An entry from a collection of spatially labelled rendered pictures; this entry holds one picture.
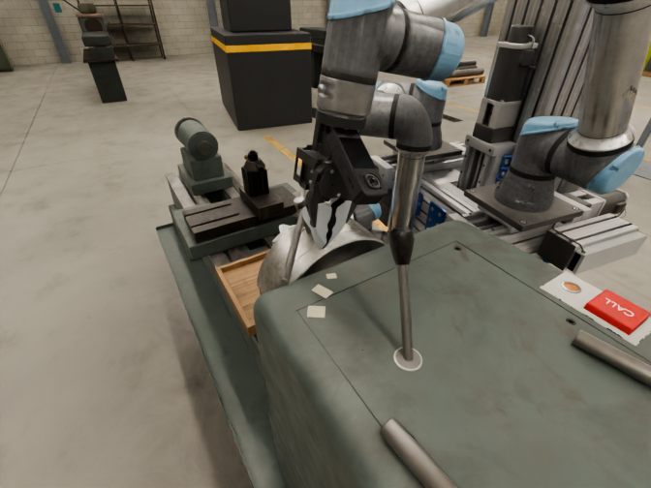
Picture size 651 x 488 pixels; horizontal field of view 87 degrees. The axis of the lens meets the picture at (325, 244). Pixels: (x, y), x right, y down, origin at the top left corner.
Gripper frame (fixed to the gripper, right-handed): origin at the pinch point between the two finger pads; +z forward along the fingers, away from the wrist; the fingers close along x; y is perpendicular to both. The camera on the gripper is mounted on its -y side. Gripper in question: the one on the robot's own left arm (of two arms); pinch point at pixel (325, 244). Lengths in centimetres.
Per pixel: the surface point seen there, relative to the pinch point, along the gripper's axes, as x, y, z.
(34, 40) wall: 132, 1434, 95
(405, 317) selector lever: -0.3, -18.8, -0.1
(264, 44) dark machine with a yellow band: -187, 465, -20
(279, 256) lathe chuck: 0.1, 14.7, 11.5
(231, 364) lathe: -2, 44, 78
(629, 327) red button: -28.3, -33.8, -1.6
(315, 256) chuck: -3.7, 7.3, 7.6
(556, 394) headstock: -11.8, -33.9, 2.8
